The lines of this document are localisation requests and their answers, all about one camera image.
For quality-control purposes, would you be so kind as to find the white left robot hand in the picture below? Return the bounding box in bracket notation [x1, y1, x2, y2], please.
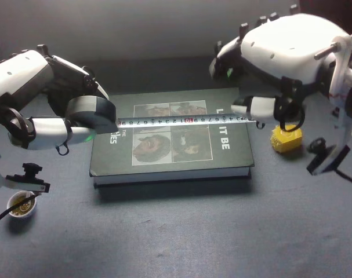
[0, 44, 117, 156]

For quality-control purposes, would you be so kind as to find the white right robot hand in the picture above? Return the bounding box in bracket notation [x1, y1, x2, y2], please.
[209, 4, 340, 131]

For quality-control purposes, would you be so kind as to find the grey tape measure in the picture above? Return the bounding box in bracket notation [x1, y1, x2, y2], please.
[66, 96, 257, 134]

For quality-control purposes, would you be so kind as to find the black hardcover book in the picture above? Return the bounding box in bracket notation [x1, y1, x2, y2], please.
[89, 87, 255, 188]

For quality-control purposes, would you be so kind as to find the yellow swirl toy roll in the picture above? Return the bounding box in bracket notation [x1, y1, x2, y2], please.
[270, 124, 303, 153]

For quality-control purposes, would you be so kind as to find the pale backdrop board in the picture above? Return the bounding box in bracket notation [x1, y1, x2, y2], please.
[0, 0, 303, 63]

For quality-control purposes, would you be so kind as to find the grey table cloth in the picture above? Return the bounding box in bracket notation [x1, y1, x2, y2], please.
[0, 54, 352, 278]

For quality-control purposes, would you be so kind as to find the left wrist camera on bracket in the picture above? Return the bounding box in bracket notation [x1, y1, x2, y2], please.
[0, 149, 52, 198]

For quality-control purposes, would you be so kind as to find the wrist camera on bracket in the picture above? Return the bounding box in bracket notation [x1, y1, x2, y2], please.
[0, 149, 52, 198]
[306, 138, 351, 177]

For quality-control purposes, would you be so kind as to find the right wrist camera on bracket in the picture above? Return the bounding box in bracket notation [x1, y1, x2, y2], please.
[306, 138, 351, 177]

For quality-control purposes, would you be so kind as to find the black left camera cable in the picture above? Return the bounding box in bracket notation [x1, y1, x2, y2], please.
[0, 192, 37, 228]

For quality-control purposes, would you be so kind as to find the black camera cable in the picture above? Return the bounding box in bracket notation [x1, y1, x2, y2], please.
[335, 169, 352, 188]
[0, 192, 37, 228]

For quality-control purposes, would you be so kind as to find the black right camera cable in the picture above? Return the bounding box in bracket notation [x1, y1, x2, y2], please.
[335, 169, 352, 188]

